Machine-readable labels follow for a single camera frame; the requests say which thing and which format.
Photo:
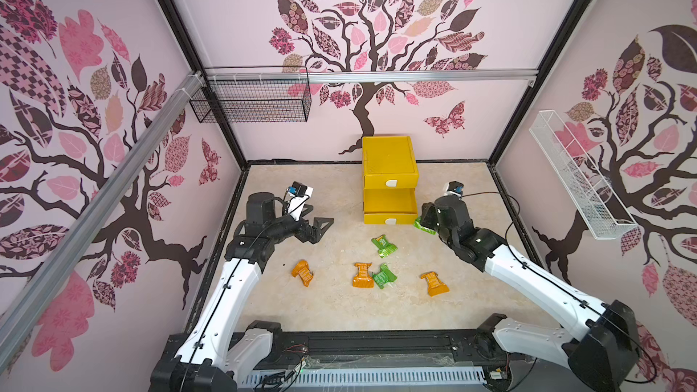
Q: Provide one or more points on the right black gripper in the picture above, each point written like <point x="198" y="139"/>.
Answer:
<point x="429" y="217"/>

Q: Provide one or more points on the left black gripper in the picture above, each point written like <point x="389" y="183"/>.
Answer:
<point x="312" y="236"/>

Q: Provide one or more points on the green cookie packet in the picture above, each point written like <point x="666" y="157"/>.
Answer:
<point x="384" y="276"/>
<point x="420" y="226"/>
<point x="384" y="246"/>

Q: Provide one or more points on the yellow plastic drawer cabinet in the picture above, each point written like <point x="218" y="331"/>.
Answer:
<point x="390" y="177"/>

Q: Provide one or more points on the orange cookie packet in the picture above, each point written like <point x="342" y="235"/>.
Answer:
<point x="435" y="285"/>
<point x="363" y="279"/>
<point x="302" y="271"/>

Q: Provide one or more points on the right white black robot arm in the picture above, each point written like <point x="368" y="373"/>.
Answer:
<point x="597" y="341"/>

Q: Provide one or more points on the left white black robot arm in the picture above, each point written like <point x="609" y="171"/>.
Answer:
<point x="209" y="359"/>

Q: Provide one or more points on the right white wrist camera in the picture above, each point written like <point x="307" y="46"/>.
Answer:
<point x="455" y="188"/>

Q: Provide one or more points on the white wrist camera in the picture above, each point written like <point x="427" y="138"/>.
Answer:
<point x="297" y="195"/>
<point x="455" y="188"/>

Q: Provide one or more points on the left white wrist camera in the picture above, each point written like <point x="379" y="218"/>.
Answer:
<point x="297" y="195"/>

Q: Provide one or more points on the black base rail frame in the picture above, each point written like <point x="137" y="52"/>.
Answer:
<point x="293" y="351"/>

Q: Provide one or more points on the black wire basket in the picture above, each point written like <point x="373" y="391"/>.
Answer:
<point x="254" y="94"/>

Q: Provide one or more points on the white slotted cable duct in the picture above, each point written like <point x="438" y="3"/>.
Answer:
<point x="387" y="377"/>

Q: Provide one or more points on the aluminium rail back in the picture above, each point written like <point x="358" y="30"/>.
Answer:
<point x="370" y="74"/>

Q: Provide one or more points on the aluminium rail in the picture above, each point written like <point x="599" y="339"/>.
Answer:
<point x="370" y="74"/>
<point x="32" y="301"/>

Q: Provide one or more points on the white wire shelf basket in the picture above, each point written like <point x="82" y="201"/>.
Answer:
<point x="605" y="215"/>

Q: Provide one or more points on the aluminium rail left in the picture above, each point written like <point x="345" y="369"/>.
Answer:
<point x="32" y="301"/>

